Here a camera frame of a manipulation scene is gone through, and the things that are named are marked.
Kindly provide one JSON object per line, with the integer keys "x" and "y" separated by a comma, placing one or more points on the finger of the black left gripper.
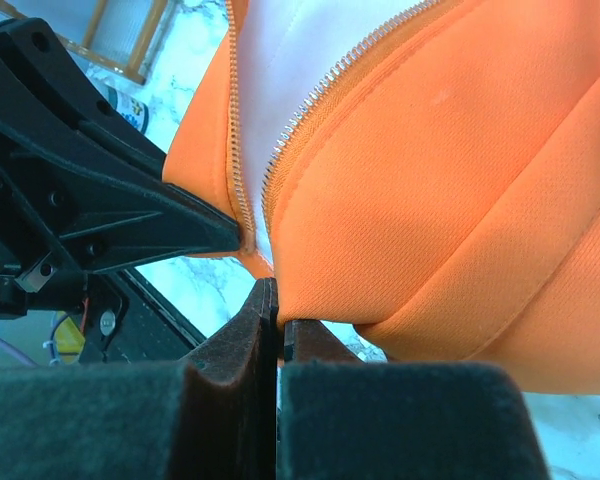
{"x": 32, "y": 51}

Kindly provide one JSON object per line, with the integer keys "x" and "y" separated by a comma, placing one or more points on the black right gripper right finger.
{"x": 342, "y": 418}

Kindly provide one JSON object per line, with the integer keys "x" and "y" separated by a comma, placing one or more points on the black mounting rail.
{"x": 151, "y": 327}

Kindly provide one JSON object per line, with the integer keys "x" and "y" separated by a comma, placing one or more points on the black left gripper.
{"x": 73, "y": 216}

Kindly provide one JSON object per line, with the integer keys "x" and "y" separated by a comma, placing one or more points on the wooden tiered rack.
{"x": 124, "y": 36}

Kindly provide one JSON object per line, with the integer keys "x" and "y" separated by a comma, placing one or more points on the orange zip jacket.
{"x": 427, "y": 171}

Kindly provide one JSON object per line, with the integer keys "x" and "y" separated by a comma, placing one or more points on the blue white patterned tin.
{"x": 135, "y": 112}

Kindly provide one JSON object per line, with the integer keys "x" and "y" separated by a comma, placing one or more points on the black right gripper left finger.
{"x": 208, "y": 415}

